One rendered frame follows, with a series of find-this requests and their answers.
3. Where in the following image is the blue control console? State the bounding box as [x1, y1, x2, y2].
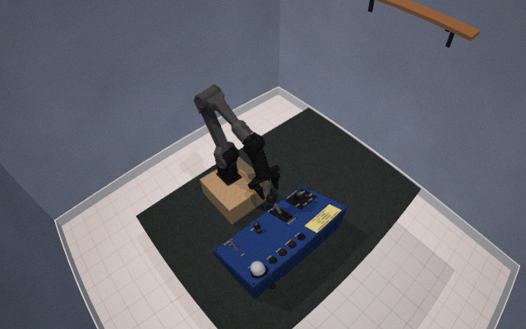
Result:
[213, 185, 347, 299]

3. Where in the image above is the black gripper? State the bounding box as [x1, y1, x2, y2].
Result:
[248, 165, 280, 200]

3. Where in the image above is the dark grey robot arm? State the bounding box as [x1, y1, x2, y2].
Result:
[194, 85, 268, 186]

